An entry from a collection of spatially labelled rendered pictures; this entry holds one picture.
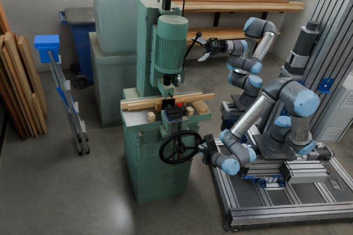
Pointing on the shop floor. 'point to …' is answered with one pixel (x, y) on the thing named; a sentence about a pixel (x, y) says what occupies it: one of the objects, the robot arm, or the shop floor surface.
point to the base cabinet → (155, 168)
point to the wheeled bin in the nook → (81, 42)
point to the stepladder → (62, 86)
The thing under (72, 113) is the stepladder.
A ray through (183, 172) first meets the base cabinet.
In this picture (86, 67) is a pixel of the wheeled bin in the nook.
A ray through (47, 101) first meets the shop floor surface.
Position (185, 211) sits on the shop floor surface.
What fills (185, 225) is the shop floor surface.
